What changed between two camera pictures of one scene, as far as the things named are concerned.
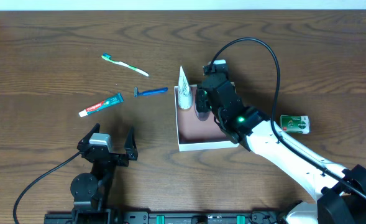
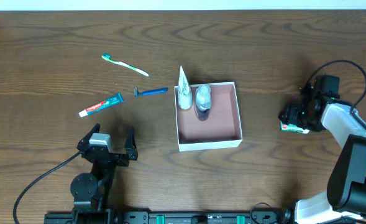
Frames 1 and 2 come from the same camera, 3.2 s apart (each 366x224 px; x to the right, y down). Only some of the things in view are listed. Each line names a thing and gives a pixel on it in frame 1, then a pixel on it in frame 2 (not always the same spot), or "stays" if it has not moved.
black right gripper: x=203 y=101 -> x=293 y=115
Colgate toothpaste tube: x=116 y=99 stays
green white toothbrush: x=109 y=57 stays
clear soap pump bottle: x=202 y=103 stays
